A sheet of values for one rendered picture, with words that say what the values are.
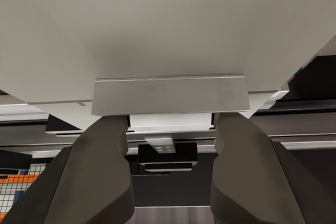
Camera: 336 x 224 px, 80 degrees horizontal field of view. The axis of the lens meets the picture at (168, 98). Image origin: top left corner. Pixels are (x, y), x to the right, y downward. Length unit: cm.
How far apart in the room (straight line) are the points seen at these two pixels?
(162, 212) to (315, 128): 41
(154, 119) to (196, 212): 11
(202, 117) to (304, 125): 38
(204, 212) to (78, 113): 16
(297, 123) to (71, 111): 47
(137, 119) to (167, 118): 3
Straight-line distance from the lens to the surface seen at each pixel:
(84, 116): 20
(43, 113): 32
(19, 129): 63
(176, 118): 19
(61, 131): 27
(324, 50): 40
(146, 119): 19
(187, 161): 41
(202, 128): 23
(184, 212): 24
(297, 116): 55
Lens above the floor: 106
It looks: 22 degrees down
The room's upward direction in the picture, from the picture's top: 179 degrees clockwise
